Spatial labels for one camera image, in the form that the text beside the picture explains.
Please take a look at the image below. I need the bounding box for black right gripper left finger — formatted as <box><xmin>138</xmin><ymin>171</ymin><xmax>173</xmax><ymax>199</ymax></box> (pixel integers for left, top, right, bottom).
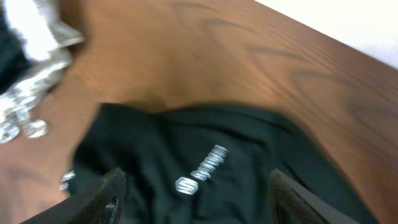
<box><xmin>21</xmin><ymin>168</ymin><xmax>126</xmax><ymax>224</ymax></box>

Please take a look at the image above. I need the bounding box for black polo shirt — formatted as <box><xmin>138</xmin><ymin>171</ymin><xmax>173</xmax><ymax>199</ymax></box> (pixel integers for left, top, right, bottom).
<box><xmin>69</xmin><ymin>103</ymin><xmax>376</xmax><ymax>223</ymax></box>

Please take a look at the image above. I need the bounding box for folded black garment on bag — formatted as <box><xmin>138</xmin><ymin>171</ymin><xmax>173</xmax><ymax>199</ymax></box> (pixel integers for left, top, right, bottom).
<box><xmin>0</xmin><ymin>11</ymin><xmax>30</xmax><ymax>94</ymax></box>

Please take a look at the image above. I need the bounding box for white fern print drawstring bag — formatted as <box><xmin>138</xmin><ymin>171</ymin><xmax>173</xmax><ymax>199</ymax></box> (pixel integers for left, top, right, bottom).
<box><xmin>1</xmin><ymin>0</ymin><xmax>85</xmax><ymax>144</ymax></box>

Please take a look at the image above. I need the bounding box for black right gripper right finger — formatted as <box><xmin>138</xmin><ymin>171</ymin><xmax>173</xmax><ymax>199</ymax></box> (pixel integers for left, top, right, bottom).
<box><xmin>269</xmin><ymin>169</ymin><xmax>359</xmax><ymax>224</ymax></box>

